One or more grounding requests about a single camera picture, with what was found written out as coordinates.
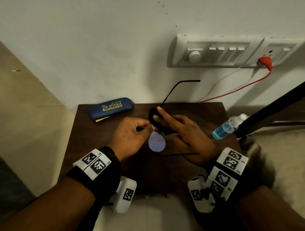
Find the person's right hand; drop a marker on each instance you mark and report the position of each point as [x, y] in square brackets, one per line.
[193, 140]

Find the person's left hand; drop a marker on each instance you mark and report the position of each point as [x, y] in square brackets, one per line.
[126, 138]

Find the person's right middle finger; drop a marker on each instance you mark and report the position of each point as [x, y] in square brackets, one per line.
[164, 122]

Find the person's left thumb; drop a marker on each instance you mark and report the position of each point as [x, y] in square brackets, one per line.
[148, 131]

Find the black-framed eyeglasses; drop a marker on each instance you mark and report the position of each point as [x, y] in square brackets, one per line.
[156, 142]

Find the black cleaning cloth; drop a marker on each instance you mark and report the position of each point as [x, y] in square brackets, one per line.
[153, 112]

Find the person's left forearm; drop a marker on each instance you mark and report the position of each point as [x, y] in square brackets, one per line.
[52, 209]

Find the person's right forearm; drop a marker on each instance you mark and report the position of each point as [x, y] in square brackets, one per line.
[266, 211]

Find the blue eyeglasses case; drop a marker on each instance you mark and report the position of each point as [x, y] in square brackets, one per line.
[111, 108]

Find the yellow cloth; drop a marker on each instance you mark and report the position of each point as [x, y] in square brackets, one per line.
[102, 119]

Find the blue liquid spray bottle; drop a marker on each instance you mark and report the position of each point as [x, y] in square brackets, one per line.
[224, 131]

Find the black left wristband with markers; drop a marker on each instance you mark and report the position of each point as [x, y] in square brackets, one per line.
[104, 176]

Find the black wristband with markers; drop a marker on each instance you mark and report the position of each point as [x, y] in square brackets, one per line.
[228, 171]
[104, 176]

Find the black right wristband with markers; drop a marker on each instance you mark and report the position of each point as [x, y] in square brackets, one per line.
[228, 171]

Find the black pole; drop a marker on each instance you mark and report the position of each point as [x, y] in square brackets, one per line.
[269, 109]

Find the red power plug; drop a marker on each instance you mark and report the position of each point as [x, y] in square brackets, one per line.
[266, 61]

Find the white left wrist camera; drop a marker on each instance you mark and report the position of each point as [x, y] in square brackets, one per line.
[125, 194]

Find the white wall switch board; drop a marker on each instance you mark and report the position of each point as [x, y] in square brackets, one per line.
[214, 52]

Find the white wall socket board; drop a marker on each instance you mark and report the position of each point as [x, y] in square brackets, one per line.
[278, 51]

